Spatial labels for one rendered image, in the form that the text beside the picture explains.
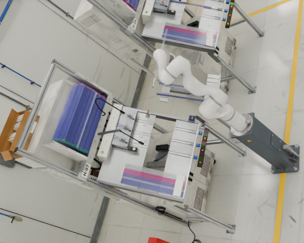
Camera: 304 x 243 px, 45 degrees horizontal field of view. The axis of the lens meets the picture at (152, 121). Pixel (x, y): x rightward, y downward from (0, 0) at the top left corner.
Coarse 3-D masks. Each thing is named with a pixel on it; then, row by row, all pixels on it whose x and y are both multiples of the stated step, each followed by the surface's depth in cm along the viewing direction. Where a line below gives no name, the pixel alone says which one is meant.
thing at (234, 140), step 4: (188, 96) 322; (192, 96) 320; (196, 96) 323; (200, 96) 327; (192, 100) 326; (200, 104) 329; (220, 120) 349; (224, 124) 355; (232, 140) 369; (236, 140) 365
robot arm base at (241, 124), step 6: (240, 114) 268; (246, 114) 278; (234, 120) 264; (240, 120) 267; (246, 120) 271; (252, 120) 272; (234, 126) 269; (240, 126) 269; (246, 126) 272; (234, 132) 278; (240, 132) 274; (246, 132) 270
